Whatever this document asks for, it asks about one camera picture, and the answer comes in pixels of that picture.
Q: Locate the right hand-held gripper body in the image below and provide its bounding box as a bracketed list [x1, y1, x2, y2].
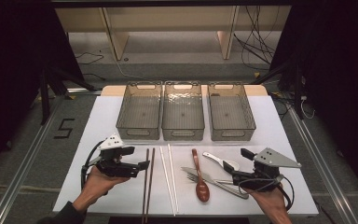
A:
[231, 147, 302, 192]

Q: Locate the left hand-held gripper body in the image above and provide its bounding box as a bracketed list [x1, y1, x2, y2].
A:
[95, 133, 138, 179]

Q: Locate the white ceramic spoon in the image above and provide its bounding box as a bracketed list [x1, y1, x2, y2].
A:
[202, 151, 241, 172]

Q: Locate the metal table knife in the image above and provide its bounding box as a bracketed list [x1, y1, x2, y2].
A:
[181, 166, 250, 201]

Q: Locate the brown wooden spoon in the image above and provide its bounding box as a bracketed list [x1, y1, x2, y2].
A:
[191, 148, 211, 203]

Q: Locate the metal fork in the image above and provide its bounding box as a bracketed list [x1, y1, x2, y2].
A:
[186, 173, 241, 189]

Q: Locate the smoky clear plastic bin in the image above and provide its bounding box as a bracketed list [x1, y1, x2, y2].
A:
[115, 81, 163, 141]
[207, 81, 257, 142]
[161, 80, 206, 142]

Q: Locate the person's right hand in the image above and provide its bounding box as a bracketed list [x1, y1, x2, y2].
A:
[245, 186, 290, 216]

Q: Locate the person's left hand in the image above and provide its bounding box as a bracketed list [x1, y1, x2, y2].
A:
[81, 166, 131, 200]

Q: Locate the white table sheet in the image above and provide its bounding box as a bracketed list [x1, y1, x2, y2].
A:
[53, 94, 320, 217]

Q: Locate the black metal stand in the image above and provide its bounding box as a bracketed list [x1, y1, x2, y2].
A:
[251, 57, 306, 121]

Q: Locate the black tripod stand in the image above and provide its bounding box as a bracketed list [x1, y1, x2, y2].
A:
[37, 65, 98, 126]

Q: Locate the black curtain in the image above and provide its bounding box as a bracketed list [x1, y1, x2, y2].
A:
[268, 0, 358, 204]
[0, 0, 86, 183]

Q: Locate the beige wooden desk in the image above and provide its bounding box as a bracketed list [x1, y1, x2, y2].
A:
[55, 5, 293, 62]

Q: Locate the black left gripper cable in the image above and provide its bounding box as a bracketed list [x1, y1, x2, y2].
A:
[80, 140, 105, 190]

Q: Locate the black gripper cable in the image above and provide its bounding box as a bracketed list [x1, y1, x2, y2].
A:
[80, 140, 105, 190]
[237, 175, 295, 212]

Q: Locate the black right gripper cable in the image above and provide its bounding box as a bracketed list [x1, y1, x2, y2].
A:
[237, 175, 295, 212]

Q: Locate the aluminium floor rail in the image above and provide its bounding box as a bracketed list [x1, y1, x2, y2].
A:
[0, 88, 103, 224]
[287, 104, 358, 224]

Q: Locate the white floor cable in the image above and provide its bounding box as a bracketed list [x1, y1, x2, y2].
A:
[100, 46, 145, 81]

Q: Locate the thin black floor cable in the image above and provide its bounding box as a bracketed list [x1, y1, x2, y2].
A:
[75, 50, 107, 82]

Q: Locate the bundle of black floor cables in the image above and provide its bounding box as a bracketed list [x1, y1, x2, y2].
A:
[232, 5, 282, 72]

